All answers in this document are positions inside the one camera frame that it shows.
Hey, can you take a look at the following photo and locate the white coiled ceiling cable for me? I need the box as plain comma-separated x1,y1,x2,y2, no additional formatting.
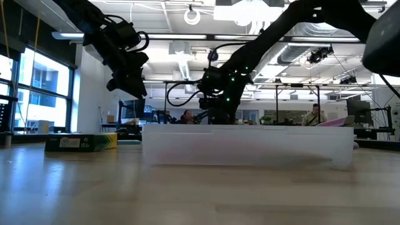
183,8,201,26

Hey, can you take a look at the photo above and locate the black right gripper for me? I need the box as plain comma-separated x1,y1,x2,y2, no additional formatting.
198,65,251,125

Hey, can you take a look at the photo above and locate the person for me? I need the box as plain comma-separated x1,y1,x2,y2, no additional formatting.
301,103,328,127
180,109,196,125

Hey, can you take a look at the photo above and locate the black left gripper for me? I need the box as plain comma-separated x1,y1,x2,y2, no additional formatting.
82,19,150,99

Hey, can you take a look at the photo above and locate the black computer monitor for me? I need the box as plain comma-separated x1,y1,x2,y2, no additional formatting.
121,98,146,119
346,98,373,125

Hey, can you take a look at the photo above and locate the clear pencil case blue lid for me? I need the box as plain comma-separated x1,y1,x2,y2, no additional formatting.
142,124,356,170

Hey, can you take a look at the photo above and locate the black ceiling mounted camera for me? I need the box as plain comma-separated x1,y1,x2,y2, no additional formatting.
307,46,334,64

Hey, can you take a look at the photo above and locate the yellow green crayon box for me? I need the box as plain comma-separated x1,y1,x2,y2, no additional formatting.
44,132,118,153

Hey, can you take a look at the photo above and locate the black background rig frame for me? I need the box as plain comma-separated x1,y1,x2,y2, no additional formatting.
163,80,322,125

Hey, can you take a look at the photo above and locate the black looped gripper cable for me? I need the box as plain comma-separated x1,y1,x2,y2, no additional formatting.
166,80,204,108

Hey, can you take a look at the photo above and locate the long ceiling light strip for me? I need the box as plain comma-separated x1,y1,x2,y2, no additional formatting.
51,31,361,43

